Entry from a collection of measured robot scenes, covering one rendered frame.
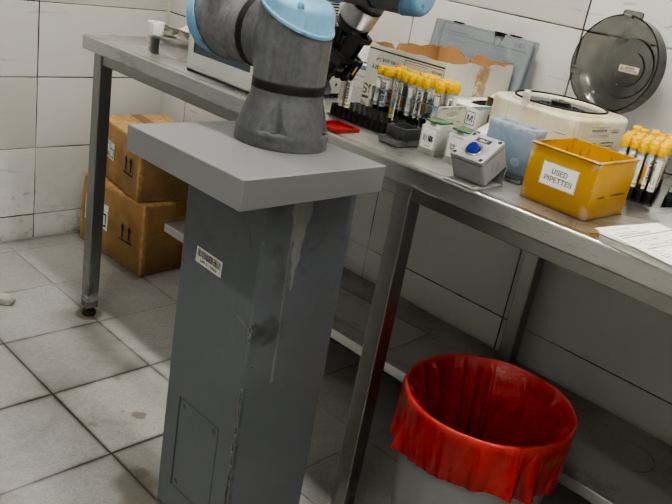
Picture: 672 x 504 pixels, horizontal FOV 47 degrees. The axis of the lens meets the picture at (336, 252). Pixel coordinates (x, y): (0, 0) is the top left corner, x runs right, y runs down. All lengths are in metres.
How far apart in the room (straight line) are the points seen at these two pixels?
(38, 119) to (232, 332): 1.89
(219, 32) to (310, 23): 0.17
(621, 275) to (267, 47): 0.63
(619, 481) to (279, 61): 1.16
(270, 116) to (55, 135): 1.95
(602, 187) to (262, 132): 0.56
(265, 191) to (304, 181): 0.07
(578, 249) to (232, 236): 0.54
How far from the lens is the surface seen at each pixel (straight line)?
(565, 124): 1.62
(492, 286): 2.20
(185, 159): 1.13
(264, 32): 1.21
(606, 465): 1.87
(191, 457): 1.48
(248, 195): 1.04
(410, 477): 1.61
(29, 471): 1.97
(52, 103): 3.05
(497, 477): 1.51
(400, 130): 1.56
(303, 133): 1.20
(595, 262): 1.26
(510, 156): 1.48
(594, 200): 1.34
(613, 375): 2.08
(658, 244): 1.27
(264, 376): 1.32
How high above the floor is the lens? 1.23
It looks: 21 degrees down
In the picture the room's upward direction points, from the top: 10 degrees clockwise
